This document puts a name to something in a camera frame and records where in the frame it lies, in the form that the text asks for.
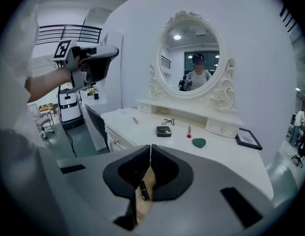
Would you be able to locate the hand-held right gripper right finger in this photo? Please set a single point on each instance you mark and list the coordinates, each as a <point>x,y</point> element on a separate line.
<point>216,193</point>

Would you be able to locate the black picture frame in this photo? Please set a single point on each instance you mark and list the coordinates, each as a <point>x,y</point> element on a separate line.
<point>248,139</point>

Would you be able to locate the pink lipstick tube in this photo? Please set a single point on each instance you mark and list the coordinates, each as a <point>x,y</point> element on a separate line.
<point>135,120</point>

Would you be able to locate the person's grey top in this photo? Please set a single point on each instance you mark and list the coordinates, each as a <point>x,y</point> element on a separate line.
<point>14,58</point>

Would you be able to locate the pink makeup brush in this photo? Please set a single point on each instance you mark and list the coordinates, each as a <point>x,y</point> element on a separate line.
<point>189,133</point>

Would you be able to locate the black office chair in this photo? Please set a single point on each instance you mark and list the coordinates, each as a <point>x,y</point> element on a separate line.
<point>302,151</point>

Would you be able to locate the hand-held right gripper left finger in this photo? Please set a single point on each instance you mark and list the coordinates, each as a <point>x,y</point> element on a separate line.
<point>93,181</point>

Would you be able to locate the potted flowers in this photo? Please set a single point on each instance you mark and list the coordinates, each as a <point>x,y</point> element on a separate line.
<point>93,93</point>

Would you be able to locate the oval white-framed mirror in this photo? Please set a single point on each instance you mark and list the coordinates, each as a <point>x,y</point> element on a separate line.
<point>223,99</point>

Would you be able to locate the black metal railing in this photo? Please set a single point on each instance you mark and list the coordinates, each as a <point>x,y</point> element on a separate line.
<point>69,33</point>

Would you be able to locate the black eyelash curler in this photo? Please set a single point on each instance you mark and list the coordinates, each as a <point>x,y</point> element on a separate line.
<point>170,121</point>

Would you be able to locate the black square compact case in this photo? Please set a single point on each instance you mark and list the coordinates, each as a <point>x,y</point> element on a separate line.
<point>164,131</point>

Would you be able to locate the black tube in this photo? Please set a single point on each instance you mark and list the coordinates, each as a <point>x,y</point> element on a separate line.
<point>144,190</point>

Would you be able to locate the person's left forearm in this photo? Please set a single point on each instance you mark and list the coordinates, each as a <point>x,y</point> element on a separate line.
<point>44,82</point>

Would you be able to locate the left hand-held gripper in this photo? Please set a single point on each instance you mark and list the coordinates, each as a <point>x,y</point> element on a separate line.
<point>62,49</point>

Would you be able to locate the white mobile robot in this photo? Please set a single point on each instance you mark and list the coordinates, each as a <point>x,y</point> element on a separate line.
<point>70,107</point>

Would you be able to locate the white ornate vanity table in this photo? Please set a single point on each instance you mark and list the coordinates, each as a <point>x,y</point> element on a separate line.
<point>216,151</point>

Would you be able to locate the white chair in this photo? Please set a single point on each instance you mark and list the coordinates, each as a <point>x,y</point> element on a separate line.
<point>41,122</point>

